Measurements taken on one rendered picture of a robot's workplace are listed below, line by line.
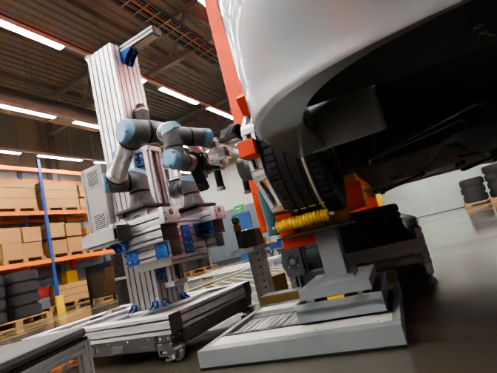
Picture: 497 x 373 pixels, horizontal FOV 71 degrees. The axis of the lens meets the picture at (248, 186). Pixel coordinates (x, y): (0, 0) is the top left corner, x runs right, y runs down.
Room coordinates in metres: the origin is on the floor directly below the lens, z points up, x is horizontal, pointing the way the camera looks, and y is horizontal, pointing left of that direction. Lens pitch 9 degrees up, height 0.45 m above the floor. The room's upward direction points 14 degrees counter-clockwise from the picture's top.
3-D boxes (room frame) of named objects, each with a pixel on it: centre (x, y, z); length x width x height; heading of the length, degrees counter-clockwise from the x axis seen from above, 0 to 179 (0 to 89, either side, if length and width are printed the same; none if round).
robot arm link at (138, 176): (2.01, 0.63, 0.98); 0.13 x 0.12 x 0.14; 129
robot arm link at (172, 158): (1.35, 0.25, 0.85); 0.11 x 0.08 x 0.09; 159
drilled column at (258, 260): (2.53, 0.06, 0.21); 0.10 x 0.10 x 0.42; 69
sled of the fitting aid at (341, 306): (1.73, -0.33, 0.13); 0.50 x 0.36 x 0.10; 159
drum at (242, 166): (1.77, -0.08, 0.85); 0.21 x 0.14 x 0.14; 69
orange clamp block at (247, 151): (1.45, -0.04, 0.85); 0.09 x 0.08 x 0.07; 159
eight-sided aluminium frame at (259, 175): (1.75, -0.15, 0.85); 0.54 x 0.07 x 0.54; 159
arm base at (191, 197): (2.46, 0.41, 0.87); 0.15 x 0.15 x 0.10
